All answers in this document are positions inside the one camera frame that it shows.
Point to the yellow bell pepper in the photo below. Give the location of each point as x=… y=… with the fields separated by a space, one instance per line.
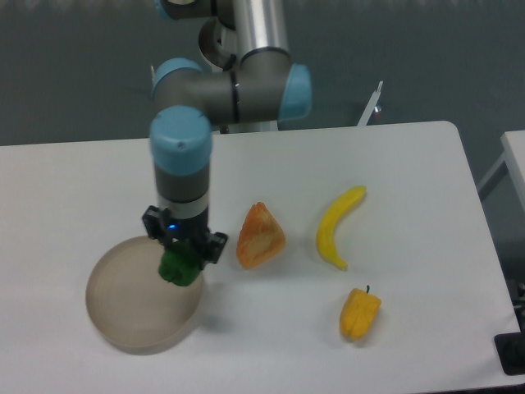
x=358 y=313

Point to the beige round plate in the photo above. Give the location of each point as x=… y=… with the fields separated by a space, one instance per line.
x=132 y=307

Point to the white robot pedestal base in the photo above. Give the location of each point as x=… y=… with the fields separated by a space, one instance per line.
x=218 y=46

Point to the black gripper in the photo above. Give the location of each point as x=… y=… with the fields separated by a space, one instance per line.
x=164 y=228

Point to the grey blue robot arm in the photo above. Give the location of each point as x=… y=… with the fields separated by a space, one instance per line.
x=259 y=82

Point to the black device at table edge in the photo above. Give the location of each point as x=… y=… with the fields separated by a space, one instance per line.
x=510 y=349

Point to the orange pastry wedge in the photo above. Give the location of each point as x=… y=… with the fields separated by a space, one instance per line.
x=261 y=237

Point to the white side table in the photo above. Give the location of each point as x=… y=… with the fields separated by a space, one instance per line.
x=510 y=162

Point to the yellow banana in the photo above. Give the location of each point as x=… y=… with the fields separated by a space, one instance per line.
x=325 y=237

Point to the green bell pepper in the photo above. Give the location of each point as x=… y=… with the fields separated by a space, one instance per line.
x=180 y=264

